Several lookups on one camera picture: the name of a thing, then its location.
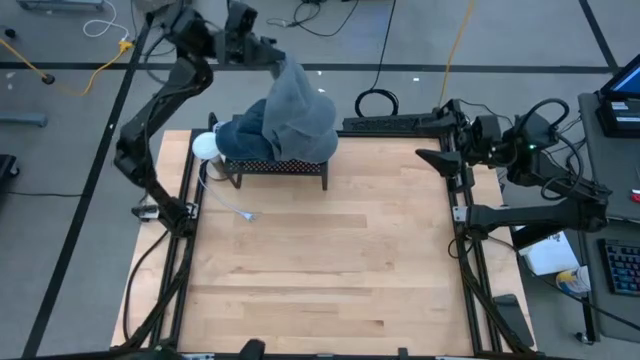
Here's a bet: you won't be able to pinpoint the black keyboard colourful keys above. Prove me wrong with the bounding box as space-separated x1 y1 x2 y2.
598 238 640 297

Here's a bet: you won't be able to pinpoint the laptop with blue screen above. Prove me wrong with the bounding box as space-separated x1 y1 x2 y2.
598 53 640 101

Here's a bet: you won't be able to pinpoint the dark grey desk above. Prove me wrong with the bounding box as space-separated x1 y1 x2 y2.
577 92 640 346

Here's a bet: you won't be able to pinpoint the black table-level camera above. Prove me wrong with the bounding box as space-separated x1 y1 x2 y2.
238 338 267 360

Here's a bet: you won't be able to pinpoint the white round-top stand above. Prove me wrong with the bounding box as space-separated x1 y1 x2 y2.
191 131 225 164

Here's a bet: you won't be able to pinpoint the black desktop device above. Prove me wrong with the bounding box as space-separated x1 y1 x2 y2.
594 92 640 139

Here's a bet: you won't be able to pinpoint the grey desk foot bar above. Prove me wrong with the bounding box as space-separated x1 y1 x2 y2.
0 112 49 129
16 0 106 12

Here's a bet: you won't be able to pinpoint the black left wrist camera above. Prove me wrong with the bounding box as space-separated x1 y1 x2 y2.
224 0 260 39

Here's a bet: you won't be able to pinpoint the grey washed baseball cap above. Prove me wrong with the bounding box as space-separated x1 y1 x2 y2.
261 53 340 165

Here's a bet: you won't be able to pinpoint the blue denim baseball cap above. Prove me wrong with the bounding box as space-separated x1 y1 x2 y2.
214 97 281 164

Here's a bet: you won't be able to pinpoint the black perforated metal stand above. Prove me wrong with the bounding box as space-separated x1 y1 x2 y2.
207 112 331 192

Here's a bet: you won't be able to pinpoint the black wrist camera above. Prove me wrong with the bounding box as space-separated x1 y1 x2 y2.
224 0 260 39
471 113 503 147

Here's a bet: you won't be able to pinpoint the black rectangular pad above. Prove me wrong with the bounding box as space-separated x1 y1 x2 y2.
492 293 537 349

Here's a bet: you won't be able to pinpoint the black floor box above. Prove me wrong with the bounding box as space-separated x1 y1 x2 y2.
0 153 21 182

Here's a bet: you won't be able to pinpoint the black hanging cable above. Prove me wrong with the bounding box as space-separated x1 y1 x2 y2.
353 0 401 119

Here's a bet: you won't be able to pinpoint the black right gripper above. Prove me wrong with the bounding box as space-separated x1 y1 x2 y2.
415 122 511 178

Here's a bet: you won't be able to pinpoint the yellow extension cable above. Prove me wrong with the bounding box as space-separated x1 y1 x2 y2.
438 0 476 107
0 38 135 98

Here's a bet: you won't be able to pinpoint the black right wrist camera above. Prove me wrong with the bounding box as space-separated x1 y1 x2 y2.
471 113 503 147

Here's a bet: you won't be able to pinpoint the white paper box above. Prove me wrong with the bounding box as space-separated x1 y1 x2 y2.
518 230 581 277

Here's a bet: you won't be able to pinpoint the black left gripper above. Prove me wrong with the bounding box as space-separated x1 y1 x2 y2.
215 30 287 66

